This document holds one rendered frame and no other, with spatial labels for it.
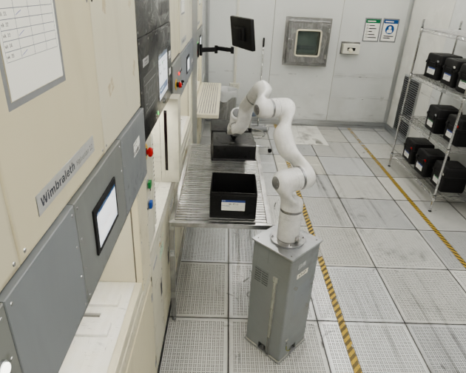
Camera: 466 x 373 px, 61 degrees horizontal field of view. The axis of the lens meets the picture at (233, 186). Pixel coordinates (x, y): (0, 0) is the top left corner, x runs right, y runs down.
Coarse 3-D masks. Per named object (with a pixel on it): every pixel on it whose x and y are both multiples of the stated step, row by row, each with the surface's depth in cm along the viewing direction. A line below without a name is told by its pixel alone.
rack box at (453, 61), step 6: (450, 60) 405; (456, 60) 397; (462, 60) 396; (444, 66) 413; (450, 66) 403; (456, 66) 393; (444, 72) 416; (450, 72) 400; (456, 72) 393; (444, 78) 415; (450, 78) 403; (456, 78) 397; (450, 84) 403
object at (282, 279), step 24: (264, 240) 217; (312, 240) 219; (264, 264) 219; (288, 264) 205; (312, 264) 223; (264, 288) 225; (288, 288) 211; (264, 312) 231; (288, 312) 222; (264, 336) 238; (288, 336) 234
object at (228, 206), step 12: (216, 180) 255; (228, 180) 255; (240, 180) 255; (252, 180) 255; (216, 192) 228; (228, 192) 228; (240, 192) 259; (252, 192) 259; (216, 204) 232; (228, 204) 232; (240, 204) 231; (252, 204) 232; (216, 216) 235; (228, 216) 235; (240, 216) 235; (252, 216) 235
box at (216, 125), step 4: (212, 120) 324; (216, 120) 325; (220, 120) 325; (224, 120) 326; (228, 120) 326; (212, 124) 314; (216, 124) 314; (220, 124) 315; (224, 124) 315; (212, 128) 305; (216, 128) 306; (220, 128) 306; (224, 128) 307; (212, 132) 302; (212, 160) 313; (216, 160) 313; (220, 160) 313; (224, 160) 313; (228, 160) 314
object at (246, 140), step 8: (216, 136) 276; (224, 136) 277; (240, 136) 278; (248, 136) 280; (216, 144) 262; (224, 144) 263; (232, 144) 263; (240, 144) 264; (248, 144) 265; (216, 152) 263; (224, 152) 263; (232, 152) 263; (240, 152) 264; (248, 152) 264; (232, 160) 265; (240, 160) 266; (248, 160) 266
